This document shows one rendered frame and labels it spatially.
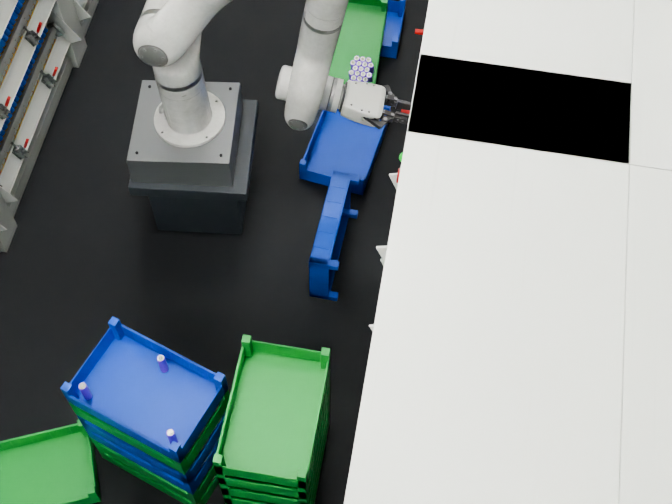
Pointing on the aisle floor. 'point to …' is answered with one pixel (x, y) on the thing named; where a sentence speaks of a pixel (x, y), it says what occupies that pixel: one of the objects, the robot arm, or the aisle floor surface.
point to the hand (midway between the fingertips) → (403, 111)
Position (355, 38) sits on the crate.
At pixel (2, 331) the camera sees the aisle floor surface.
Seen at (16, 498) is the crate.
